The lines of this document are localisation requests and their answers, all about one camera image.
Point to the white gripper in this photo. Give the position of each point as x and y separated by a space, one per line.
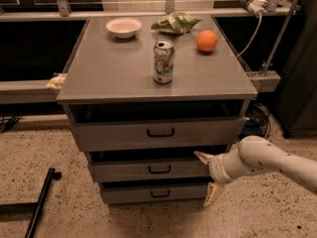
217 169

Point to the grey drawer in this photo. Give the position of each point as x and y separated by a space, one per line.
109 136
152 193
183 168

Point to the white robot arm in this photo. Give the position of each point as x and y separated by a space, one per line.
254 156

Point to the grey drawer cabinet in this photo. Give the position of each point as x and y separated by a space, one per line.
110 80

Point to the green white soda can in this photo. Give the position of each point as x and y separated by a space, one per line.
163 61

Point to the orange fruit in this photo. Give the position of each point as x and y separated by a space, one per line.
206 41

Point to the green chip bag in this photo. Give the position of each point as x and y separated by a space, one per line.
177 23

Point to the black metal bar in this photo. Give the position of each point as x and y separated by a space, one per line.
36 216

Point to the white bowl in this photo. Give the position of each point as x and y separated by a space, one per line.
124 28

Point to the white power strip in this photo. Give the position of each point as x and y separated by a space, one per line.
252 7

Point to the yellow crumpled wrapper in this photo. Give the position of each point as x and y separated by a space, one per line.
57 81

